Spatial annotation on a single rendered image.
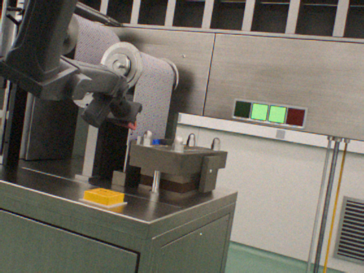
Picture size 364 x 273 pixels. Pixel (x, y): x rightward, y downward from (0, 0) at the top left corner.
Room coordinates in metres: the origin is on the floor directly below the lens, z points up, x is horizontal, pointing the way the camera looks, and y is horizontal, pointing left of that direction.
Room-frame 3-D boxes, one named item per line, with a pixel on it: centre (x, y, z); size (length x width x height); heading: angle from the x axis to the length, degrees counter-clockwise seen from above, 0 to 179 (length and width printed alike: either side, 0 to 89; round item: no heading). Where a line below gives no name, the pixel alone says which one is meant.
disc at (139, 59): (1.27, 0.21, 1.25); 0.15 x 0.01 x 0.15; 66
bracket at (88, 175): (1.25, 0.26, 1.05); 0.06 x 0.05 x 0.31; 156
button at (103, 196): (1.00, 0.16, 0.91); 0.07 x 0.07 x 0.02; 66
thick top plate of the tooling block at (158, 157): (1.35, -0.02, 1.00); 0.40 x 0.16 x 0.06; 156
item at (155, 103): (1.36, 0.11, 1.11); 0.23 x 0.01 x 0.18; 156
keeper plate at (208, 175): (1.33, -0.11, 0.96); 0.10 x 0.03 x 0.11; 156
